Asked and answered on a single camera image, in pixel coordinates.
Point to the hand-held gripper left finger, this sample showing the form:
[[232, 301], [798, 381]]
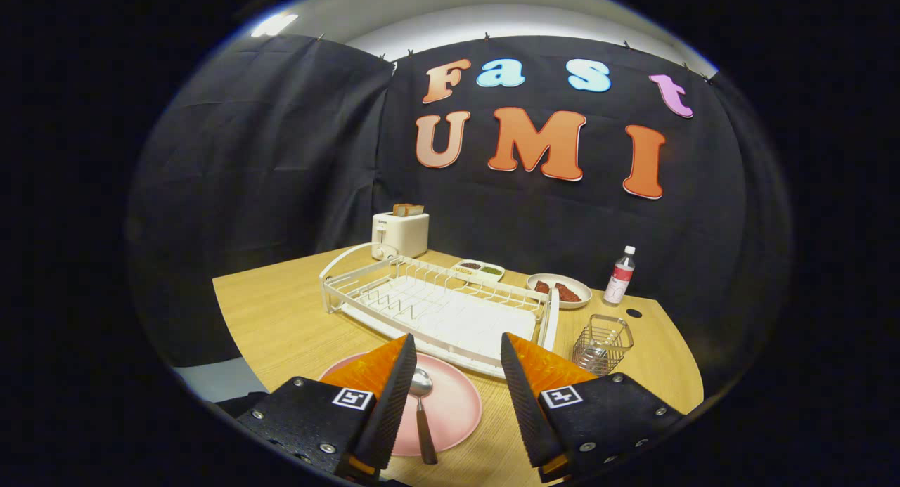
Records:
[[394, 403]]

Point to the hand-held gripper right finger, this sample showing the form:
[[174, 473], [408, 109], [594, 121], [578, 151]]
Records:
[[524, 403]]

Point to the pink plate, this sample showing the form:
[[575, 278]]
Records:
[[457, 410]]

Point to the beige plate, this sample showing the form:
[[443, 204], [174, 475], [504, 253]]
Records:
[[580, 290]]

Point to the white divided dish with beans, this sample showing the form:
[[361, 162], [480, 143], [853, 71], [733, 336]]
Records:
[[478, 276]]

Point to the red meat piece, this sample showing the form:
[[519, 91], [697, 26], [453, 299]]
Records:
[[568, 294], [542, 287]]

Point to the clear plastic water bottle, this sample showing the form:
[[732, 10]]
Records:
[[619, 283]]

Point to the white toaster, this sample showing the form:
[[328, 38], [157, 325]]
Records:
[[404, 234]]

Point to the toast slices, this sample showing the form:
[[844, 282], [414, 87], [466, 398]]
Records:
[[408, 210]]

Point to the black backdrop cloth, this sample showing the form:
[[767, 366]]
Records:
[[281, 157]]

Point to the ceiling light panel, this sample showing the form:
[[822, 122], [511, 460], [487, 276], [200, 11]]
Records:
[[274, 25]]

